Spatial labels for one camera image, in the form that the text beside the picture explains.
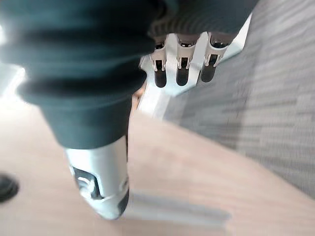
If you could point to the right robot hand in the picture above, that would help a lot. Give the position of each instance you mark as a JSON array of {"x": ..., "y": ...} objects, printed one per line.
[{"x": 81, "y": 73}]

